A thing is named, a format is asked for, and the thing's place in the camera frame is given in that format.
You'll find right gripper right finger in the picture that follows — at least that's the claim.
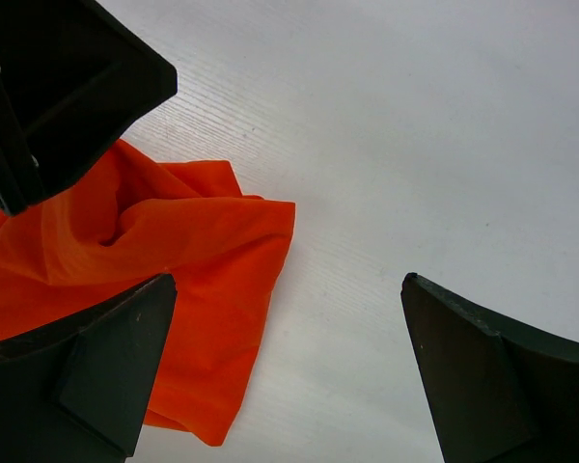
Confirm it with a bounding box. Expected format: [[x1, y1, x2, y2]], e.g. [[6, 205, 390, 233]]
[[401, 273, 579, 462]]

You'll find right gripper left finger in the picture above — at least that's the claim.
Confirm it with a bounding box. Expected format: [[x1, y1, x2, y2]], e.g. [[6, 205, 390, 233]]
[[0, 274, 177, 463]]

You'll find orange t shirt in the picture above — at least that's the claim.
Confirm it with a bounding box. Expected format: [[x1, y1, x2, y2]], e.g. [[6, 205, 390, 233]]
[[0, 141, 296, 447]]

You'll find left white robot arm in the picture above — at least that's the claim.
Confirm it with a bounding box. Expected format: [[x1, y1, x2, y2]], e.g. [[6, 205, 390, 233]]
[[0, 1, 178, 216]]

